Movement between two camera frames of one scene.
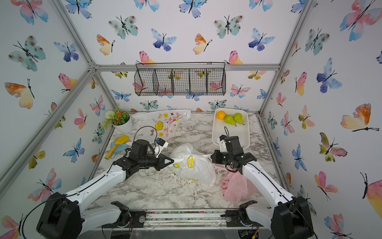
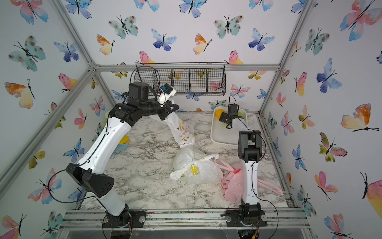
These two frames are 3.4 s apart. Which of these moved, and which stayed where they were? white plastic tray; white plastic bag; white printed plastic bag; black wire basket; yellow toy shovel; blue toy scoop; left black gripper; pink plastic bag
Moved: white plastic bag; white printed plastic bag; left black gripper
Stayed: pink plastic bag; white plastic tray; yellow toy shovel; blue toy scoop; black wire basket
